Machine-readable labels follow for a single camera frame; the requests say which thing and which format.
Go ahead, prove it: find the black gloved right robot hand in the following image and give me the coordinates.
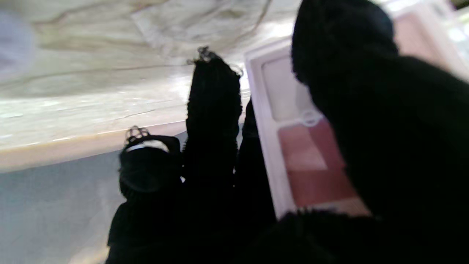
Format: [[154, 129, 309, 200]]
[[106, 0, 469, 264]]

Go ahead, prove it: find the white pink eyeshadow palette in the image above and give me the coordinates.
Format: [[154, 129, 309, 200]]
[[244, 0, 469, 220]]

